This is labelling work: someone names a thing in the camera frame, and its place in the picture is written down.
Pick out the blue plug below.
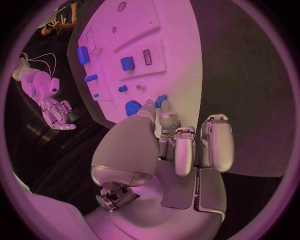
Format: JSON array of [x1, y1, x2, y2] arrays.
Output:
[[154, 94, 169, 109]]

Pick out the blue block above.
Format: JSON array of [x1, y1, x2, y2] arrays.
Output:
[[120, 56, 136, 72]]

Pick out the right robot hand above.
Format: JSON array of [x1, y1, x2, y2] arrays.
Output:
[[40, 96, 77, 131]]

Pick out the white task board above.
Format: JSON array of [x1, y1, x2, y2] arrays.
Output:
[[66, 0, 204, 135]]

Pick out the blue short cylinder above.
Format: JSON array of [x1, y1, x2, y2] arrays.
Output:
[[83, 74, 99, 83]]

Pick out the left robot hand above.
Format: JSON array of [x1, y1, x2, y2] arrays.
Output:
[[83, 98, 235, 240]]

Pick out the white cable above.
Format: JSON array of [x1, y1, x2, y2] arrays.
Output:
[[19, 52, 48, 63], [27, 53, 57, 78]]

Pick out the blue long cylinder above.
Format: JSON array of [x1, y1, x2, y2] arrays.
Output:
[[76, 45, 91, 66]]

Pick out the person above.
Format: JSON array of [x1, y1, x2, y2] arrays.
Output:
[[40, 0, 79, 38]]

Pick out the blue gear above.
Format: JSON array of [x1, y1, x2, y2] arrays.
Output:
[[124, 99, 144, 118]]

